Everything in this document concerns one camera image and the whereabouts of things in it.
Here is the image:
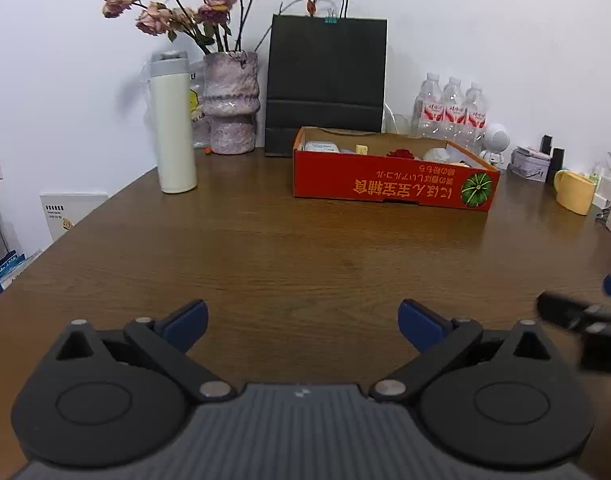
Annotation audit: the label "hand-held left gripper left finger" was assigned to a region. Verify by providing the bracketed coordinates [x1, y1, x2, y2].
[50, 300, 236, 403]

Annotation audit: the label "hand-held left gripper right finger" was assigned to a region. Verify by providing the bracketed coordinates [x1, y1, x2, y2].
[370, 299, 556, 403]

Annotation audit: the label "orange cardboard box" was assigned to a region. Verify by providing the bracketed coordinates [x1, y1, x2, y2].
[292, 126, 501, 214]

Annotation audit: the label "wooden desktop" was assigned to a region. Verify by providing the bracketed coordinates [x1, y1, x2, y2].
[0, 145, 611, 480]

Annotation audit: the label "yellow mug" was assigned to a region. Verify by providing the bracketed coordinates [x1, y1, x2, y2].
[554, 170, 597, 216]

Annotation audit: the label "small patterned tin box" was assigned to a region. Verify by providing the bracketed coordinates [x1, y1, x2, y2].
[508, 145, 552, 182]

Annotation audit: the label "white printed carton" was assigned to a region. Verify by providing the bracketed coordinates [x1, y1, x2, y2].
[39, 191, 109, 243]

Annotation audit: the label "white round robot toy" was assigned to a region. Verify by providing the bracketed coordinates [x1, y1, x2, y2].
[478, 122, 511, 168]

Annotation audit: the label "white thermos bottle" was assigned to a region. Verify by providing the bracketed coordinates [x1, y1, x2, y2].
[149, 51, 198, 194]

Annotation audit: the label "blue printed packet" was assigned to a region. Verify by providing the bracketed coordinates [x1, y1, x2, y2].
[0, 249, 27, 297]

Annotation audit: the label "smiley face plastic bag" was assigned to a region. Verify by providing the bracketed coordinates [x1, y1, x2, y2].
[188, 72, 211, 148]

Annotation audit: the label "clear glass jar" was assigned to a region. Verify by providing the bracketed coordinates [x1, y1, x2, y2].
[383, 102, 416, 137]

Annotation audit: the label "clear water bottle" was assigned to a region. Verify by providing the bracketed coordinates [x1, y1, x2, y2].
[415, 72, 446, 138]
[463, 82, 489, 153]
[441, 76, 469, 143]

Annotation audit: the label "mottled purple ceramic vase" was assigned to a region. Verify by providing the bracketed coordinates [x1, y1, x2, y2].
[202, 51, 261, 155]

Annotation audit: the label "black paper bag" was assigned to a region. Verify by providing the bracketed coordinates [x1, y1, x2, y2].
[264, 0, 389, 157]

